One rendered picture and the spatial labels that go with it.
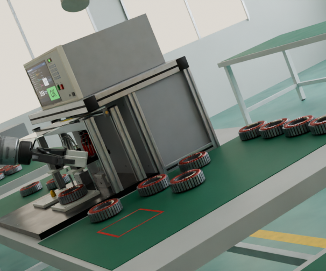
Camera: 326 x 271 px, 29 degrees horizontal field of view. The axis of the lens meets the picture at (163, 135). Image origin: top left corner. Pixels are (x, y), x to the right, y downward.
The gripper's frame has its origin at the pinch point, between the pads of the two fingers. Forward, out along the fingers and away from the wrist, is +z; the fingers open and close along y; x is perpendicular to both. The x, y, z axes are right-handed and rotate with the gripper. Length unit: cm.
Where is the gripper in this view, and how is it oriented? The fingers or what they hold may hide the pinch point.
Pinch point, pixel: (83, 159)
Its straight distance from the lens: 199.1
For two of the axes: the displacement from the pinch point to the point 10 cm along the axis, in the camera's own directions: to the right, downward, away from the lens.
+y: 1.0, 1.1, -9.9
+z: 9.9, 1.1, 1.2
